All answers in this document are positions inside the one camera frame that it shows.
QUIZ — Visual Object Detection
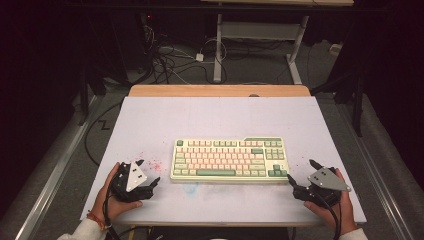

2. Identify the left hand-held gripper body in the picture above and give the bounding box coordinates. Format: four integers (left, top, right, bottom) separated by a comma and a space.
109, 160, 156, 203

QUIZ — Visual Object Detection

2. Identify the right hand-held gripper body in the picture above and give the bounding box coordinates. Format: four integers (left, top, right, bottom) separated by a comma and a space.
292, 166, 352, 208

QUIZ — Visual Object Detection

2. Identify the cream pink green keyboard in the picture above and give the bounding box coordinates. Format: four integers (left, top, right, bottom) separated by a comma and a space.
170, 136, 290, 184

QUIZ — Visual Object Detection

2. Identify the person's right hand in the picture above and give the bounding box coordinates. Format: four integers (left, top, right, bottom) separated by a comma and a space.
303, 167, 358, 236

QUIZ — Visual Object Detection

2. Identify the person's left hand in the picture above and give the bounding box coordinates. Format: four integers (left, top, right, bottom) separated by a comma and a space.
90, 161, 144, 224

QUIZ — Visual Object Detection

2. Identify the white table mat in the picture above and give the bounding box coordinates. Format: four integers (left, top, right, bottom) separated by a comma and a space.
79, 95, 368, 224

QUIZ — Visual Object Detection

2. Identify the wooden table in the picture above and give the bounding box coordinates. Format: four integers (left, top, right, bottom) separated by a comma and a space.
116, 84, 312, 229

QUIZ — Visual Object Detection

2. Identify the white power strip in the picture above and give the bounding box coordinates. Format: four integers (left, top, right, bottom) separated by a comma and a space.
328, 42, 344, 56

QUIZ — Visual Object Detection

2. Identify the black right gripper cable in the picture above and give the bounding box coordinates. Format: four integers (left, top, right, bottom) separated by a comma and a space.
313, 191, 344, 240

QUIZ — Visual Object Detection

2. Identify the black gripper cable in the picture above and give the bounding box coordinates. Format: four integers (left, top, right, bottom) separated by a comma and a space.
313, 191, 344, 240
103, 184, 122, 240

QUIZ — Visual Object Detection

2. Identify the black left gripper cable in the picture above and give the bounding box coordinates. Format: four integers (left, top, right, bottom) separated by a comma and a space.
103, 184, 122, 240

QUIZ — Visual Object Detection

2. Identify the metal floor rail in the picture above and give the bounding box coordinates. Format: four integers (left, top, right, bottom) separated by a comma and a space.
334, 103, 417, 240
14, 94, 103, 240

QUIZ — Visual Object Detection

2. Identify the black floor cable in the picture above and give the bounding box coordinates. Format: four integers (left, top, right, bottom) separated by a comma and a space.
83, 100, 124, 168

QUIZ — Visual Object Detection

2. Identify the orange bracelet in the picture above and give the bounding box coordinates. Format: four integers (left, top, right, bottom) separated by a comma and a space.
86, 210, 108, 232

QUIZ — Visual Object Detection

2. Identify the tangle of floor cables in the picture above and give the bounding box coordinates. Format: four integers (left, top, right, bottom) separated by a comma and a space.
139, 23, 228, 85

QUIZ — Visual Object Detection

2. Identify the white metal desk frame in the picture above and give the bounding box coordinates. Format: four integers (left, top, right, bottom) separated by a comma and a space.
212, 13, 310, 85

